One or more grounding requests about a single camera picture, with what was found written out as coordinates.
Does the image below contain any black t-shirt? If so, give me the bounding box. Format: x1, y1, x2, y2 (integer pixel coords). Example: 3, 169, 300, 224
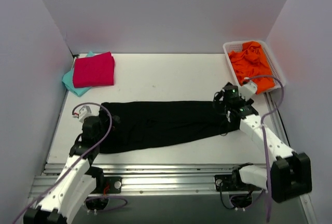
99, 101, 239, 154

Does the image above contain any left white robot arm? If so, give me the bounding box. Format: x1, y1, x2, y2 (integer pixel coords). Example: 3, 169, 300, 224
23, 111, 112, 223

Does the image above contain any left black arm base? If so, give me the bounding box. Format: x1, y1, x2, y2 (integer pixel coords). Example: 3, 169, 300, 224
85, 176, 122, 211

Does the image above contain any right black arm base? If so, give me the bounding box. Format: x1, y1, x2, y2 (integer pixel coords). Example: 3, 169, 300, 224
214, 174, 259, 211

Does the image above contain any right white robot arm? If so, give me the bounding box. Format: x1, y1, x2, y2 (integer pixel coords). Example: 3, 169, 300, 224
213, 81, 312, 203

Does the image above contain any crumpled orange t-shirt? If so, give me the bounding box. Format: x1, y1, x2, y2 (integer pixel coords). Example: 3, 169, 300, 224
227, 41, 276, 95

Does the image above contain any white plastic basket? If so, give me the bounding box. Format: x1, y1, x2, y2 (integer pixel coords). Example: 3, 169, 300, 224
223, 40, 287, 95

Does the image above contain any folded teal t-shirt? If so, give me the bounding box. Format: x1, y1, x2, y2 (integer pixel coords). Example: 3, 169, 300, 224
62, 59, 92, 97

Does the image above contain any folded pink t-shirt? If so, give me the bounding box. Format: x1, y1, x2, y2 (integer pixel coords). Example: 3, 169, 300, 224
73, 52, 115, 88

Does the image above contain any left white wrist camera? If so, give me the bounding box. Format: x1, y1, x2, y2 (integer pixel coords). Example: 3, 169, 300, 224
72, 105, 93, 123

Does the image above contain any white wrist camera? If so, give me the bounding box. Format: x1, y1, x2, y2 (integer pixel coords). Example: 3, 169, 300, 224
239, 80, 258, 100
72, 105, 93, 123

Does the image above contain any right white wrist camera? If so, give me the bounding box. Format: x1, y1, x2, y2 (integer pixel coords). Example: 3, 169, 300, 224
239, 80, 258, 100

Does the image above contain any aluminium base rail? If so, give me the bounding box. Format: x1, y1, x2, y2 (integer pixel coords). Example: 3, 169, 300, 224
27, 163, 311, 198

